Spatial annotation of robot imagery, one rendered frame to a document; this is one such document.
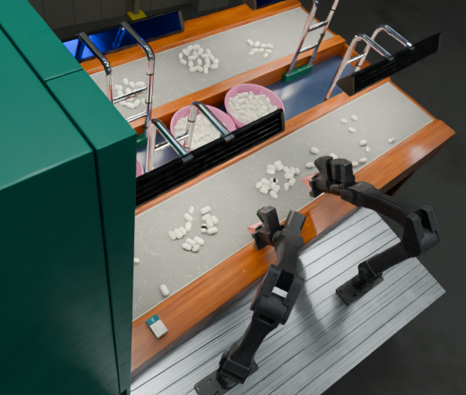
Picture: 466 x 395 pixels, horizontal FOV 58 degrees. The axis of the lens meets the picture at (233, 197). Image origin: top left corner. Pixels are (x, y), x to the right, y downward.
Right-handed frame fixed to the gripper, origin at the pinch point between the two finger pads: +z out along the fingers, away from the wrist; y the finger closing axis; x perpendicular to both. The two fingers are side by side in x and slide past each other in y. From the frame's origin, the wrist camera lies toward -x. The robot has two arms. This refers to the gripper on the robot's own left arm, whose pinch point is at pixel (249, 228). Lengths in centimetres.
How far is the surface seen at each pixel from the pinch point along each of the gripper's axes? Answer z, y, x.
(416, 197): 34, -157, 73
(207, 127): 38, -19, -28
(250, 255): -4.4, 5.5, 6.5
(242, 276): -7.4, 12.7, 9.1
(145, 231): 18.3, 28.6, -9.7
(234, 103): 42, -38, -31
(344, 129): 15, -74, -7
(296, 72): 47, -83, -32
